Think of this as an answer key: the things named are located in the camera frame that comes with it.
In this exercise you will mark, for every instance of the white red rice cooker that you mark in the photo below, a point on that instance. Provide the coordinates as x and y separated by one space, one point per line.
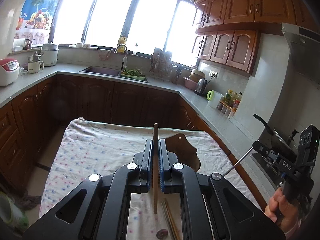
9 71

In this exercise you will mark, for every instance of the brown wooden chopstick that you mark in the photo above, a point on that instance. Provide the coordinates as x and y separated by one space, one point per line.
175 232

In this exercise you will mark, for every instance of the striped bamboo chopstick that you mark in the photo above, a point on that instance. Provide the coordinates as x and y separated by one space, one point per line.
155 166

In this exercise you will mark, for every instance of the wooden utensil holder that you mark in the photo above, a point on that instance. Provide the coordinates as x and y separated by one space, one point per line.
185 151

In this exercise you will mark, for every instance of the wooden cabinets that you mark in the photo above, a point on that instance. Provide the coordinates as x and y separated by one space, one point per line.
228 31
31 115

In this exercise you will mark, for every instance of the black wok pan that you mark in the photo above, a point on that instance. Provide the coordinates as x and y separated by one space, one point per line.
279 142

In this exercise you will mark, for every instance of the person's right hand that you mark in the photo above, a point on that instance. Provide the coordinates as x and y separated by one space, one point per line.
278 202

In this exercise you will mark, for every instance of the dish rack with utensils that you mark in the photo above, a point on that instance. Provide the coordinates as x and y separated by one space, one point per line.
163 68

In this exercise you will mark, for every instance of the fruit poster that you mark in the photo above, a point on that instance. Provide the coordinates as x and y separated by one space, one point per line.
35 21

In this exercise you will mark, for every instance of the green vegetables in sink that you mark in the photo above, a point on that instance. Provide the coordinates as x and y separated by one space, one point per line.
133 74

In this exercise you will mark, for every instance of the range hood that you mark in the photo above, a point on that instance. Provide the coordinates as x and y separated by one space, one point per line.
304 53

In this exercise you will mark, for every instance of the kitchen faucet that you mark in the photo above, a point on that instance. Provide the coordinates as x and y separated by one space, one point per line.
124 53

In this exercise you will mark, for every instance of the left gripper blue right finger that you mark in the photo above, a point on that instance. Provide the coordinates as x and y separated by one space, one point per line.
169 181

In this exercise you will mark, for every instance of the long metal chopstick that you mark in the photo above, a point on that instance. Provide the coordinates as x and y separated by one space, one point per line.
238 162

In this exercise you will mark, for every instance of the condiment bottles rack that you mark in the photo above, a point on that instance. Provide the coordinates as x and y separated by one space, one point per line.
229 103

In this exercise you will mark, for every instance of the electric kettle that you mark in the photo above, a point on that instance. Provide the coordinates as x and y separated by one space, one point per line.
200 87

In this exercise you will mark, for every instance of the large white rice cooker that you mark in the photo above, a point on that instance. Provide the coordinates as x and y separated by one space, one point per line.
49 54

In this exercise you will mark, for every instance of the upper wooden cabinets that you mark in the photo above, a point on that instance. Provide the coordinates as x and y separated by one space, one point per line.
228 31

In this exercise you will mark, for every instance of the white jug green handle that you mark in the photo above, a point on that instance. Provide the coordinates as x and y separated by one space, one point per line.
213 98

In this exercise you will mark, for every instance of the pink basin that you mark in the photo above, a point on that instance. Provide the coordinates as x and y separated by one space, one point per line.
190 84

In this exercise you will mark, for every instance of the lower wooden cabinets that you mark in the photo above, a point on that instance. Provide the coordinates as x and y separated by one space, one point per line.
31 115

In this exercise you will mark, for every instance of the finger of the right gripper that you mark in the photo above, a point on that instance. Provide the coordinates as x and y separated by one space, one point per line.
276 159

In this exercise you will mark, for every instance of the white floral tablecloth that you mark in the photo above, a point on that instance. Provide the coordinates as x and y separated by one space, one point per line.
89 147

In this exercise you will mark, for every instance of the silver spoon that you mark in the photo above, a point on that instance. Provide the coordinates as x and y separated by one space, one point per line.
162 234

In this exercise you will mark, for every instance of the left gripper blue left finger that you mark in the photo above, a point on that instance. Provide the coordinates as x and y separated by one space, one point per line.
142 182

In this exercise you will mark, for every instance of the wall power socket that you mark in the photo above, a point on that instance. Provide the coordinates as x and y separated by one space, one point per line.
213 74

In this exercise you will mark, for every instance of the small white electric pot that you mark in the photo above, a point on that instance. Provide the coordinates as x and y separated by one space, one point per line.
35 64

